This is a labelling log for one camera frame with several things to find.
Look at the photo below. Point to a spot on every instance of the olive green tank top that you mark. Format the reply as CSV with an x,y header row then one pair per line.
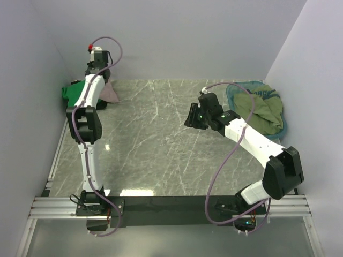
x,y
266,117

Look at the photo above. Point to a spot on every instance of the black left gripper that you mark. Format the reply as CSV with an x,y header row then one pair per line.
x,y
90,65

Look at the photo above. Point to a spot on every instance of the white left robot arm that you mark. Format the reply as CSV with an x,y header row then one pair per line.
x,y
86,128

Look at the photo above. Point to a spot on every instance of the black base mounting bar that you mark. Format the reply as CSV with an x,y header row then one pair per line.
x,y
161,210

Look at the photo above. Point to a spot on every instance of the black folded tank top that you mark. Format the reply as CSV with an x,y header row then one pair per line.
x,y
101,105

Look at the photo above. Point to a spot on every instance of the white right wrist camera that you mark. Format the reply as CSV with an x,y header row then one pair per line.
x,y
204,91

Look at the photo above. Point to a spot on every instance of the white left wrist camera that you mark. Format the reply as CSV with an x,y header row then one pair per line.
x,y
96,54

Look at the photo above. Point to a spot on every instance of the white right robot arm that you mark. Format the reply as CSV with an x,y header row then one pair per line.
x,y
282,166

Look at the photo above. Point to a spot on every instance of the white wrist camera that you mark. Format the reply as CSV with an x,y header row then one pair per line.
x,y
204,91
96,54

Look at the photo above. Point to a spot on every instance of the teal plastic basket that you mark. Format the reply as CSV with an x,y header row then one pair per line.
x,y
243,86

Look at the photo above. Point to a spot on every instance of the aluminium rail frame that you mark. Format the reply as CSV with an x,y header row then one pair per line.
x,y
158,157

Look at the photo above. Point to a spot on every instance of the pink tank top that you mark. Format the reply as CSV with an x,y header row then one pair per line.
x,y
108,94

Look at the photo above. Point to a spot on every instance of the green folded tank top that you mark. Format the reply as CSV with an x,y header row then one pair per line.
x,y
72,92

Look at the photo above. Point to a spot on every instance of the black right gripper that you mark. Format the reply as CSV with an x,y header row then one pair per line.
x,y
191,120

